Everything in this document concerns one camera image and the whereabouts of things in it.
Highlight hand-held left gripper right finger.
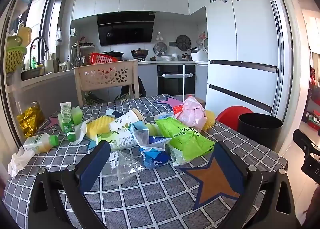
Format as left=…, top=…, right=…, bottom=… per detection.
left=214, top=141, right=299, bottom=229

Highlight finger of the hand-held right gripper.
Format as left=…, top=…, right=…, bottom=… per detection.
left=293, top=129, right=317, bottom=154

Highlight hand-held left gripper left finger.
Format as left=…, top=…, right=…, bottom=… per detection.
left=27, top=140, right=112, bottom=229

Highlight clear plastic bag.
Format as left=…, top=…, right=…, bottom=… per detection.
left=101, top=149, right=147, bottom=187

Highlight yellow dimpled sponge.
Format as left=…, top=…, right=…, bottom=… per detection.
left=86, top=116, right=115, bottom=144
left=202, top=110, right=216, bottom=131

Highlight white plastic wrapper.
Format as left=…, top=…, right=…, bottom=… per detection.
left=70, top=119, right=94, bottom=146

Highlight black trash bin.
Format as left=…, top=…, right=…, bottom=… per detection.
left=237, top=113, right=283, bottom=152

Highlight white leaf print paper cup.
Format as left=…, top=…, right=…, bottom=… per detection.
left=109, top=108, right=145, bottom=132

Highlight green plastic bag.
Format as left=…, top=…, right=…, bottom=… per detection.
left=155, top=116, right=216, bottom=164

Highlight light blue white carton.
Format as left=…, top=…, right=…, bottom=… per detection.
left=129, top=121, right=150, bottom=148

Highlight white green squeeze tube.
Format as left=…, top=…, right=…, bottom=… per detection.
left=59, top=102, right=77, bottom=142

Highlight dark blue wrapper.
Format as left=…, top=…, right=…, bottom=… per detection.
left=140, top=135, right=173, bottom=168

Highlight green capped juice bottle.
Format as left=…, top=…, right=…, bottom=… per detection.
left=23, top=133, right=59, bottom=154

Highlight pink plastic bag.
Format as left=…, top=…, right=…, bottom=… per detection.
left=176, top=96, right=208, bottom=131

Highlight red stool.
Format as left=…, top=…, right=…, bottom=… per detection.
left=215, top=106, right=254, bottom=132

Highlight red printed bag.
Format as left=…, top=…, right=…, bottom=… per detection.
left=309, top=66, right=320, bottom=99

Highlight grey checked star tablecloth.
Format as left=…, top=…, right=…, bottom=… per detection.
left=0, top=94, right=288, bottom=229

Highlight green leafy vegetables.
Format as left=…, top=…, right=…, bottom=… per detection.
left=115, top=91, right=135, bottom=101
left=84, top=91, right=108, bottom=104

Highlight crumpled white tissue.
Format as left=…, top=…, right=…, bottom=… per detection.
left=7, top=148, right=34, bottom=178

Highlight gold foil bag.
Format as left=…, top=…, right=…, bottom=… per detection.
left=17, top=101, right=45, bottom=138

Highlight beige perforated chair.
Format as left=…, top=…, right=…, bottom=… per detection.
left=73, top=59, right=140, bottom=107

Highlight black bag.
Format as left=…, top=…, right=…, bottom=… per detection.
left=120, top=76, right=147, bottom=98

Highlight white pole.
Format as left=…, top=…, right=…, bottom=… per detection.
left=182, top=64, right=186, bottom=102

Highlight black built-in oven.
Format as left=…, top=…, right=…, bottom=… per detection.
left=157, top=65, right=196, bottom=96

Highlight red plastic basket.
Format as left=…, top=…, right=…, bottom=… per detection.
left=90, top=53, right=118, bottom=66

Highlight glass kettle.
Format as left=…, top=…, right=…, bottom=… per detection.
left=71, top=44, right=82, bottom=67

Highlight black wok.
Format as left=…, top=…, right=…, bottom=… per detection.
left=102, top=50, right=125, bottom=57

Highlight white rice cooker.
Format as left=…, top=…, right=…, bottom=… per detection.
left=191, top=48, right=208, bottom=61

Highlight dark cooking pot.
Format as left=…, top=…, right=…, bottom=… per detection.
left=131, top=48, right=149, bottom=58

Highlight black round hanging pan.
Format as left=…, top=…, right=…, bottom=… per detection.
left=176, top=34, right=192, bottom=51

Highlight green plastic colander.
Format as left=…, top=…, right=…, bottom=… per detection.
left=5, top=45, right=27, bottom=74

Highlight white refrigerator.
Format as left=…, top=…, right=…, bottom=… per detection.
left=205, top=0, right=280, bottom=119

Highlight metal kitchen faucet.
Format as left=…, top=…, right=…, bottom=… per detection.
left=30, top=36, right=49, bottom=63

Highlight black range hood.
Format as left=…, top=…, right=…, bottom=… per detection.
left=96, top=11, right=156, bottom=47

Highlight pale yellow plastic scoop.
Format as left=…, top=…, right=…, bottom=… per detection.
left=16, top=25, right=32, bottom=47

